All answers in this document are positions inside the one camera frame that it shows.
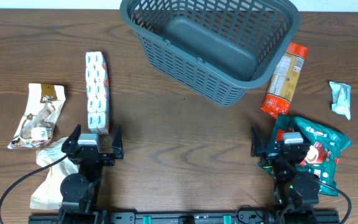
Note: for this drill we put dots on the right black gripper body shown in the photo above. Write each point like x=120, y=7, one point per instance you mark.
x=266, y=156

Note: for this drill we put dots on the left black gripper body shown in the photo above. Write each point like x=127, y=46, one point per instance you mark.
x=107, y=160

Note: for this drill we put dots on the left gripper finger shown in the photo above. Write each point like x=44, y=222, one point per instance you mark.
x=117, y=145
x=71, y=143

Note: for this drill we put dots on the green Nescafe coffee bag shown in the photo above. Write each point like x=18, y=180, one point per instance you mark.
x=324, y=153

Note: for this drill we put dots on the beige brown snack bag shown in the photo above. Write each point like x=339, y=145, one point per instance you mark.
x=44, y=105

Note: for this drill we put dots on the white tissue multipack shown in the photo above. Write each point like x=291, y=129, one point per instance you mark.
x=97, y=91

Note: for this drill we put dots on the orange biscuit packet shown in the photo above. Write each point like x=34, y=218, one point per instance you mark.
x=284, y=80

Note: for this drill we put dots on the pale green wipes packet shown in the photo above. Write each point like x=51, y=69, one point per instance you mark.
x=341, y=104

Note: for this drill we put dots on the grey plastic basket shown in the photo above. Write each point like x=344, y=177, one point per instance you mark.
x=218, y=48

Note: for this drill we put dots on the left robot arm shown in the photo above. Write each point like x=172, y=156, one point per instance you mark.
x=80, y=190

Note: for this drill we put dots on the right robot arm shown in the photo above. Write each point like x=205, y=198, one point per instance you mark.
x=296, y=191

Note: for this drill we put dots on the plain beige paper pouch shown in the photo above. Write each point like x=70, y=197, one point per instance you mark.
x=48, y=195

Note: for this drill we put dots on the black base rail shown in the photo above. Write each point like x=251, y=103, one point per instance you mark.
x=240, y=217

